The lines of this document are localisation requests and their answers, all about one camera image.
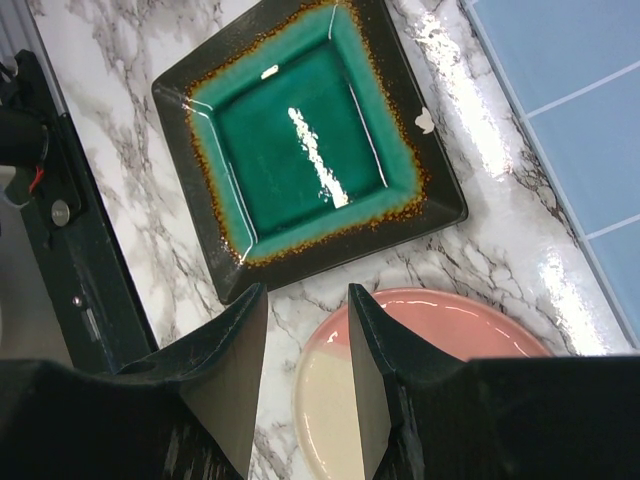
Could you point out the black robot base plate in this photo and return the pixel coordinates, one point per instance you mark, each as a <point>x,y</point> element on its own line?
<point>92,292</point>

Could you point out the blue grid placemat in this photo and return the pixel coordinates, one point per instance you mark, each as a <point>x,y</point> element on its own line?
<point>571,71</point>

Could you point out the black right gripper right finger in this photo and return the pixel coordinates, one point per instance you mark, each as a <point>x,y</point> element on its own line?
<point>423,414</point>

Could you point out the beige floral round plate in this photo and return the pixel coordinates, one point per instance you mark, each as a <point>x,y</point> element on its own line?
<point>324,404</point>

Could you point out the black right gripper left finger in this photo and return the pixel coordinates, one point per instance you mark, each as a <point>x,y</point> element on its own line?
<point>187,411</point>

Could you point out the black teal square plate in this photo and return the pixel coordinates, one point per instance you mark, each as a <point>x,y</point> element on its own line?
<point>301,141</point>

